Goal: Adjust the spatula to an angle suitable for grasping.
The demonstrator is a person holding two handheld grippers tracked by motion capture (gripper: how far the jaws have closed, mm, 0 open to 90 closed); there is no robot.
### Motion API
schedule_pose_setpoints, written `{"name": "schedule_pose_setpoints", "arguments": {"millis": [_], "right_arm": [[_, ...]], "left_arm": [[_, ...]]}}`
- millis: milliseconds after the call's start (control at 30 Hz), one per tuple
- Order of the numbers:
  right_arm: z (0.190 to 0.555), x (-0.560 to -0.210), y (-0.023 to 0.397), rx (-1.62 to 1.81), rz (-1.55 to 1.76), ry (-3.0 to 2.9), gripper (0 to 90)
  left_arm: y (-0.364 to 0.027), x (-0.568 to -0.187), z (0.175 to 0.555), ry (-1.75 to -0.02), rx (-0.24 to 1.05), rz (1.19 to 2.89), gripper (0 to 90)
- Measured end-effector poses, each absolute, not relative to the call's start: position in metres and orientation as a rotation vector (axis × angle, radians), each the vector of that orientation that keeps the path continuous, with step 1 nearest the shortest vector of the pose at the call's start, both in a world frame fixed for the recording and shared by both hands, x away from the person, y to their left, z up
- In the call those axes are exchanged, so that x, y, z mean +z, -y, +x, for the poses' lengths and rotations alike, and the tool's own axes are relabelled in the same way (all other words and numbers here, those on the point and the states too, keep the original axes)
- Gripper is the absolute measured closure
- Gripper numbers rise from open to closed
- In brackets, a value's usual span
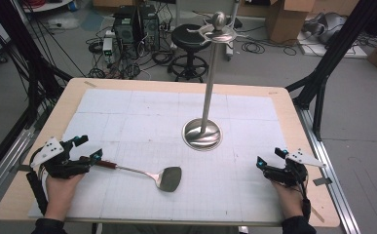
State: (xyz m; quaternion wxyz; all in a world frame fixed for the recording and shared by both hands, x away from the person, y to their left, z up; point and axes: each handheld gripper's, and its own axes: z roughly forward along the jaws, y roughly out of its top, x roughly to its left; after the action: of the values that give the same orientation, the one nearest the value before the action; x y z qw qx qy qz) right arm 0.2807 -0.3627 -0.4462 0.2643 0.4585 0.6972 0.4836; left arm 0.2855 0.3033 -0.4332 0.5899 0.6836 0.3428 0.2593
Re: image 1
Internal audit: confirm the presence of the large open cardboard box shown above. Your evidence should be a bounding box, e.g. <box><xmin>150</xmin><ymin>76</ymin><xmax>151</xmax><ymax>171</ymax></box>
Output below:
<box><xmin>264</xmin><ymin>0</ymin><xmax>317</xmax><ymax>46</ymax></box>

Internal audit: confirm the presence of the black metal frame stand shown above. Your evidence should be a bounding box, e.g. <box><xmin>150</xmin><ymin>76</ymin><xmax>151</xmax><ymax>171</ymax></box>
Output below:
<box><xmin>285</xmin><ymin>0</ymin><xmax>377</xmax><ymax>142</ymax></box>
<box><xmin>0</xmin><ymin>0</ymin><xmax>74</xmax><ymax>188</ymax></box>

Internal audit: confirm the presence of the white flat board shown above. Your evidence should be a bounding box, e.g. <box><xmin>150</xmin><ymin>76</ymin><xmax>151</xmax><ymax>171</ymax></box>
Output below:
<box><xmin>296</xmin><ymin>30</ymin><xmax>369</xmax><ymax>59</ymax></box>

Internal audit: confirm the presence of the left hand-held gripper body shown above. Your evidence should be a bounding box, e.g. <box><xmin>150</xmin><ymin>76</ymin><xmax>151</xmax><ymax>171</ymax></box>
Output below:
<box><xmin>29</xmin><ymin>136</ymin><xmax>92</xmax><ymax>179</ymax></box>

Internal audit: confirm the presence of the black cable coil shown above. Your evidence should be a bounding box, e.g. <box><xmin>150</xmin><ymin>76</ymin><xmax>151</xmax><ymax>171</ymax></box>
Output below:
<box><xmin>241</xmin><ymin>40</ymin><xmax>266</xmax><ymax>56</ymax></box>

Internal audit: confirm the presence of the aluminium rail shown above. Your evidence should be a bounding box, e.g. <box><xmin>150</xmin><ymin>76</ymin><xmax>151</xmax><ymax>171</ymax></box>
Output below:
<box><xmin>0</xmin><ymin>127</ymin><xmax>36</xmax><ymax>214</ymax></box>
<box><xmin>295</xmin><ymin>106</ymin><xmax>361</xmax><ymax>234</ymax></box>

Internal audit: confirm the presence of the metal spatula with brown handle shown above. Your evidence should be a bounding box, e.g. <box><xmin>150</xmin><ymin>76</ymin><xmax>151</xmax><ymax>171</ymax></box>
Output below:
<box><xmin>78</xmin><ymin>155</ymin><xmax>183</xmax><ymax>193</ymax></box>

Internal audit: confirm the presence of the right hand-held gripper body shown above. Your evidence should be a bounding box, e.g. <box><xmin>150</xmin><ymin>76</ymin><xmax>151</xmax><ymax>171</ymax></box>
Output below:
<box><xmin>262</xmin><ymin>148</ymin><xmax>327</xmax><ymax>187</ymax></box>

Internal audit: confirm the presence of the person's right hand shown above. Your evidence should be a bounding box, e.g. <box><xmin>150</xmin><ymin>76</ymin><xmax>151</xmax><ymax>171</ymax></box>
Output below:
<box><xmin>271</xmin><ymin>180</ymin><xmax>305</xmax><ymax>220</ymax></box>

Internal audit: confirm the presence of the white power unit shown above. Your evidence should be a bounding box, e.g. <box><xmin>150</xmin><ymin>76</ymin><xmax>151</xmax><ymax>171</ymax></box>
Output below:
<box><xmin>102</xmin><ymin>36</ymin><xmax>115</xmax><ymax>64</ymax></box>

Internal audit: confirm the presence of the white gridded mat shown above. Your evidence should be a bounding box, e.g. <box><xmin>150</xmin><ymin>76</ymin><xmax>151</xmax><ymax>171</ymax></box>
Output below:
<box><xmin>27</xmin><ymin>88</ymin><xmax>287</xmax><ymax>224</ymax></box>

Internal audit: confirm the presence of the person's left hand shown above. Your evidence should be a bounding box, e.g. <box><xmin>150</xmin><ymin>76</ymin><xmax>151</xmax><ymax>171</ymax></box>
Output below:
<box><xmin>44</xmin><ymin>173</ymin><xmax>85</xmax><ymax>222</ymax></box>

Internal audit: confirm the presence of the black round stool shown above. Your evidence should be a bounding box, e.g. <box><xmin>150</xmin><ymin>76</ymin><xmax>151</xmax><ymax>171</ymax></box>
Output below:
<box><xmin>167</xmin><ymin>23</ymin><xmax>212</xmax><ymax>83</ymax></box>

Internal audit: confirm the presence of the grey bag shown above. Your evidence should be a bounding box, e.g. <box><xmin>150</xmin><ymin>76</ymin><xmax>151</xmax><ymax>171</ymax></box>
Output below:
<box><xmin>302</xmin><ymin>12</ymin><xmax>348</xmax><ymax>45</ymax></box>

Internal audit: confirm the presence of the black computer tower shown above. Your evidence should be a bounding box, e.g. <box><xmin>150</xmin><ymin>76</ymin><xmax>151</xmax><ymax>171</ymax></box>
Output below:
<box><xmin>138</xmin><ymin>3</ymin><xmax>162</xmax><ymax>53</ymax></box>
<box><xmin>112</xmin><ymin>5</ymin><xmax>139</xmax><ymax>59</ymax></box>

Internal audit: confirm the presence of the metal utensil stand with hooks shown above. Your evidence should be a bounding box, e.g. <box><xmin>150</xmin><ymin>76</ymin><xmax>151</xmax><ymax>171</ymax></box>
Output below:
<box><xmin>181</xmin><ymin>11</ymin><xmax>246</xmax><ymax>152</ymax></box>

